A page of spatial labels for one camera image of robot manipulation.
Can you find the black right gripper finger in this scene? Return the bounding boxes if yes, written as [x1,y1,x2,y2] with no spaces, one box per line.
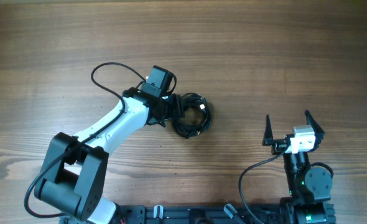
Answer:
[262,114,274,146]
[304,110,325,146]

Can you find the black USB cable bundle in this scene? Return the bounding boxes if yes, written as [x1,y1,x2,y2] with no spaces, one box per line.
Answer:
[170,92,213,139]

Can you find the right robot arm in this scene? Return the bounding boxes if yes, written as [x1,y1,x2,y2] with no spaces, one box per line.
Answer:
[262,110,337,224]

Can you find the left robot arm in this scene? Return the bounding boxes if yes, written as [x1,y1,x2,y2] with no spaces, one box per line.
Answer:
[24,66,183,223]

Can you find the black right camera cable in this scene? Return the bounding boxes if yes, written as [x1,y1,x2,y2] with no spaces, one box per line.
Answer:
[238,147,292,224]

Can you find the black camera cable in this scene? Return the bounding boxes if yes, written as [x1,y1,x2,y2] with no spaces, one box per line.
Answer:
[238,147,292,224]
[23,62,147,218]

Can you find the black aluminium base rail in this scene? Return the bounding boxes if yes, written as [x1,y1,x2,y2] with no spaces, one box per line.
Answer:
[58,203,337,224]

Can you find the black left camera cable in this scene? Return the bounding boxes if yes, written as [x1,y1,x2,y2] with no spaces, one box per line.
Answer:
[23,62,147,218]

